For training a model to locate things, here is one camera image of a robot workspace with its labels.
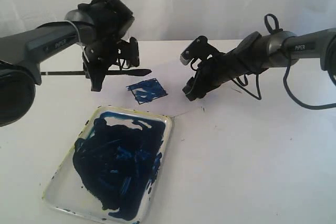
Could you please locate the white paint tray blue paint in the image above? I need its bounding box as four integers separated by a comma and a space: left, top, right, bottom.
42, 106, 173, 223

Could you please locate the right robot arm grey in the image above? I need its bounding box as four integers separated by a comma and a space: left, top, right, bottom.
180, 28, 335, 101

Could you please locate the white paper with square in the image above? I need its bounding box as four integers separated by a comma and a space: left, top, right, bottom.
97, 60, 223, 116

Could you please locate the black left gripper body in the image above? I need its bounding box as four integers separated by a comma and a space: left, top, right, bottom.
78, 0, 135, 77

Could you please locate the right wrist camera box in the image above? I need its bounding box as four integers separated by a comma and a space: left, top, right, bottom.
180, 36, 219, 66

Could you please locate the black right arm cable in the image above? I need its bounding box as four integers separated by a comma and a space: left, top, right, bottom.
233, 13, 336, 110

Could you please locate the white backdrop curtain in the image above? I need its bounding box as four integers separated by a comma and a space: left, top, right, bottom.
1, 0, 335, 40

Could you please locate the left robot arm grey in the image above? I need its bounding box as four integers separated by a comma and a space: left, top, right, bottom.
1, 0, 134, 126

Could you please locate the black paintbrush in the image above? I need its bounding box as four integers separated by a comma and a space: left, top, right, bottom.
40, 69, 152, 77

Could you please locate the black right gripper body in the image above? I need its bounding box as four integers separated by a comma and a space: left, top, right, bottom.
192, 51, 249, 92

